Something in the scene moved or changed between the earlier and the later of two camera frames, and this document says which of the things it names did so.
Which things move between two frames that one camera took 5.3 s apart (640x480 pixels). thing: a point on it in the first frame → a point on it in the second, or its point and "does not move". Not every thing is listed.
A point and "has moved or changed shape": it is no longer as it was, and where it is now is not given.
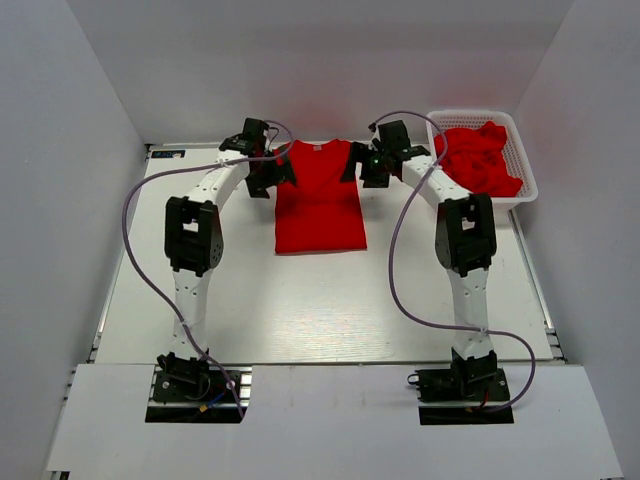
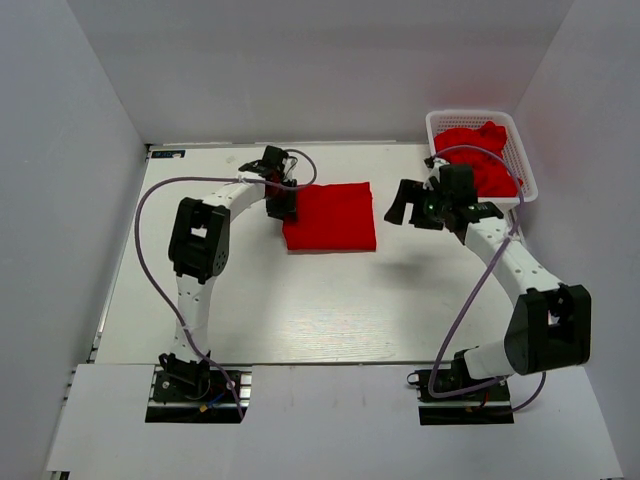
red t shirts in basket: (473, 158) does not move
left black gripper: (281, 172) → (287, 208)
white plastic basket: (517, 162) does not move
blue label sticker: (168, 154) does not move
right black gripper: (374, 181) → (410, 191)
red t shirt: (318, 212) has moved or changed shape
